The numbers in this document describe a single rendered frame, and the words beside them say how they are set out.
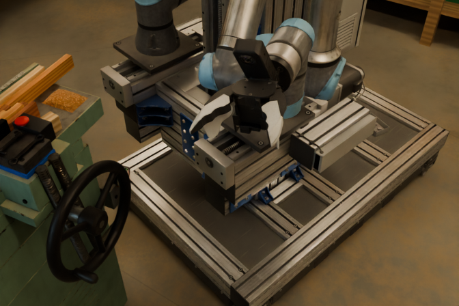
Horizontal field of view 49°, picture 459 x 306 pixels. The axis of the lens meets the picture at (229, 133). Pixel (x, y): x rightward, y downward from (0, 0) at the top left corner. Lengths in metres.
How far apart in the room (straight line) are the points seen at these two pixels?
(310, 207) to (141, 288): 0.72
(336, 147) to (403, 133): 0.96
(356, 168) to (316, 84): 0.98
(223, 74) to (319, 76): 0.31
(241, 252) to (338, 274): 0.44
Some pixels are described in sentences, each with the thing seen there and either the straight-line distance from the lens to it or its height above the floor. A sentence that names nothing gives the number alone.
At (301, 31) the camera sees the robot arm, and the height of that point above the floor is 1.25.
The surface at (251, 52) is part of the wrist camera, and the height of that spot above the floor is 1.32.
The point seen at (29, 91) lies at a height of 0.93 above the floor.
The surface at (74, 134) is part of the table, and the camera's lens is 1.35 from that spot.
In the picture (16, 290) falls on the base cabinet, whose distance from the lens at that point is 1.41.
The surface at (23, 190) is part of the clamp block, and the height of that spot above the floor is 0.93.
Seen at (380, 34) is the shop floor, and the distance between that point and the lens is 3.57.
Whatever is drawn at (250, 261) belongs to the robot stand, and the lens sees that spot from 1.83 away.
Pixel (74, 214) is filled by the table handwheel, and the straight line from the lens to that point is 1.22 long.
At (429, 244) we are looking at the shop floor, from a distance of 2.29.
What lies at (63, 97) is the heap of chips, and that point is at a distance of 1.40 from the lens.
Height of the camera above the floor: 1.72
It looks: 41 degrees down
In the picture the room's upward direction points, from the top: straight up
